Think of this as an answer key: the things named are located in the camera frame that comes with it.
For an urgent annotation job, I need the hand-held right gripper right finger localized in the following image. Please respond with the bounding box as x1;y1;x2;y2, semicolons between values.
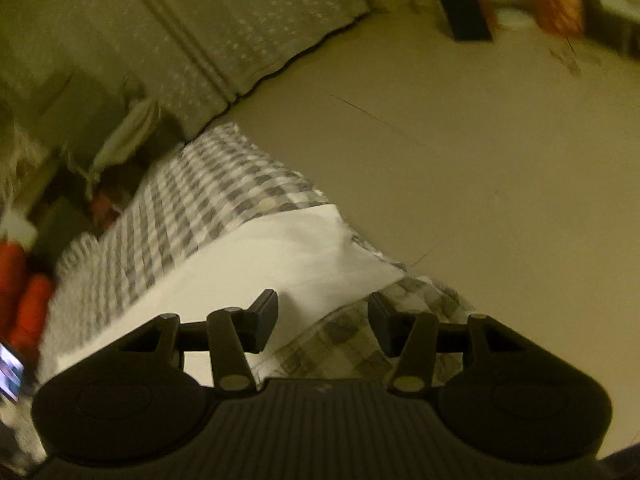
368;291;531;396

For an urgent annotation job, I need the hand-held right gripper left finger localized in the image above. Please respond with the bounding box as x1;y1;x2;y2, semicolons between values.
116;289;279;395

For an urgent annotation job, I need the white garment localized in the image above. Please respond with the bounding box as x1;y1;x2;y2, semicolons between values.
37;202;408;391

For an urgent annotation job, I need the grey white checked blanket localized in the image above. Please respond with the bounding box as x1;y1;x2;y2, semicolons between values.
0;122;476;466

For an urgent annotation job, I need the light grey draped cloth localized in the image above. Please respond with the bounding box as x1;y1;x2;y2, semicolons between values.
90;99;162;173

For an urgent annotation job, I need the red plush cushion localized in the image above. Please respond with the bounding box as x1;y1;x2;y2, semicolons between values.
0;242;55;351

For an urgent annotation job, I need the smartphone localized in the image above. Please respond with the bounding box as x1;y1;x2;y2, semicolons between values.
0;342;26;403

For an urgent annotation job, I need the grey office chair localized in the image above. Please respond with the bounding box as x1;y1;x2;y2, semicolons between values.
40;72;171;196

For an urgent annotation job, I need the star print curtain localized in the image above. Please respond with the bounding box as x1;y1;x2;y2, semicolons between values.
110;0;373;111
0;0;236;141

